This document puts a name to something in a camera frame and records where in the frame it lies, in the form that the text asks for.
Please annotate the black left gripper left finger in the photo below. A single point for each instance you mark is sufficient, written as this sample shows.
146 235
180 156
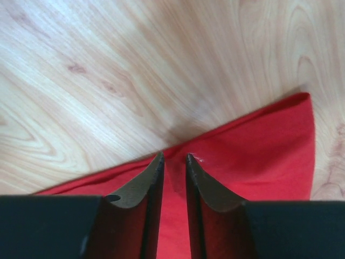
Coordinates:
123 224

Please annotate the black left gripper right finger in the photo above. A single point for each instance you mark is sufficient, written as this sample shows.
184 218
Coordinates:
223 224

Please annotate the bright red t shirt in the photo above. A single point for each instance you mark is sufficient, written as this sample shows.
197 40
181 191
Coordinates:
268 154

